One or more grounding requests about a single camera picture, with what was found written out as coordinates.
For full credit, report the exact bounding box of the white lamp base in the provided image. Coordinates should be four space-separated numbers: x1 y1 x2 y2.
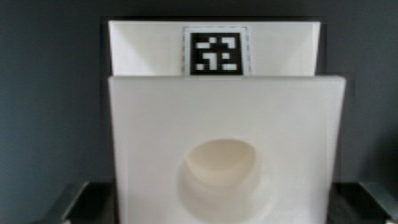
108 21 347 224

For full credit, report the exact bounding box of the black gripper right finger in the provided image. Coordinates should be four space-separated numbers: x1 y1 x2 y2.
331 182 398 224

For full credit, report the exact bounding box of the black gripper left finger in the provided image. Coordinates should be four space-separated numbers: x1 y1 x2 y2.
34 182 116 224

